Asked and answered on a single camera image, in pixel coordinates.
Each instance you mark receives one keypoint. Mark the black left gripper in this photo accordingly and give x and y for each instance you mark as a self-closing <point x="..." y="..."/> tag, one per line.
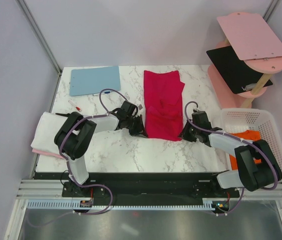
<point x="140" y="128"/>

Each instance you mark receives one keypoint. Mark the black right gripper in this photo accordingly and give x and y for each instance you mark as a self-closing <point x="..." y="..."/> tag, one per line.
<point x="184" y="134"/>

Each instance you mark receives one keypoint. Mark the magenta t shirt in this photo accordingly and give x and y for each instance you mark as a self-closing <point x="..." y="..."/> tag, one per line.
<point x="163" y="105"/>

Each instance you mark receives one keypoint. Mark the pink t shirt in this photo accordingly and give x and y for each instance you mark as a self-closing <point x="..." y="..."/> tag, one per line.
<point x="44" y="153"/>

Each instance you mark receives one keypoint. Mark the white t shirt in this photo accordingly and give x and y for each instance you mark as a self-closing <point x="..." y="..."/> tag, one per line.
<point x="46" y="130"/>

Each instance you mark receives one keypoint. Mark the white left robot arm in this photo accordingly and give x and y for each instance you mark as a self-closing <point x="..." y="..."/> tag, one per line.
<point x="75" y="135"/>

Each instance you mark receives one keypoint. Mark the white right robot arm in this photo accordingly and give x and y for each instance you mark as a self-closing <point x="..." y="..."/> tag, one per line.
<point x="257" y="167"/>

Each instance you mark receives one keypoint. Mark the blue white pen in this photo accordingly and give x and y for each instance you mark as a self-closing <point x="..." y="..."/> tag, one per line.
<point x="101" y="93"/>

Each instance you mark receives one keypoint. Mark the red white small marker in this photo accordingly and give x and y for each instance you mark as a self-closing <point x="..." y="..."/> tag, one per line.
<point x="75" y="106"/>

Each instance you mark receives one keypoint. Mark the orange t shirt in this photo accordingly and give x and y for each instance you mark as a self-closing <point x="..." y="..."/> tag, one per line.
<point x="248" y="135"/>

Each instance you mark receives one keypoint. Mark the light blue mat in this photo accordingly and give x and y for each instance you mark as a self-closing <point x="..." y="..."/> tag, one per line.
<point x="91" y="81"/>

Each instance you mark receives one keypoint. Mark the black board on shelf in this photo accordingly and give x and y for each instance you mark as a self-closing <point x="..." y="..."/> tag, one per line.
<point x="236" y="74"/>

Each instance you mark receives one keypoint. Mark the pink tiered shelf stand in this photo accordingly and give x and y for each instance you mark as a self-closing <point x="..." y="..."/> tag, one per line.
<point x="255" y="43"/>

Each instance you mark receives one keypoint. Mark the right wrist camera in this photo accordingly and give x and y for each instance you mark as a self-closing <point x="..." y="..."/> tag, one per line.
<point x="200" y="119"/>

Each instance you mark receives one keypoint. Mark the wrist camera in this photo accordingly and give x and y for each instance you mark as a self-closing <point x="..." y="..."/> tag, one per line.
<point x="131" y="109"/>
<point x="200" y="119"/>

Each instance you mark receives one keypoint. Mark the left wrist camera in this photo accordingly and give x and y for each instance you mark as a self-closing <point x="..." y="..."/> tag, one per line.
<point x="131" y="109"/>

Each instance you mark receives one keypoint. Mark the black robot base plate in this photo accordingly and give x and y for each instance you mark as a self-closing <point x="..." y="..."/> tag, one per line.
<point x="154" y="188"/>

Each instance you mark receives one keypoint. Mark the aluminium frame rails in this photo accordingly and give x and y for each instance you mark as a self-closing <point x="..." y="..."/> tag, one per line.
<point x="39" y="189"/>

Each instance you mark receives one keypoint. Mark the white slotted cable duct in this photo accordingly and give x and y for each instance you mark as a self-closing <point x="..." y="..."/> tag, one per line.
<point x="71" y="204"/>

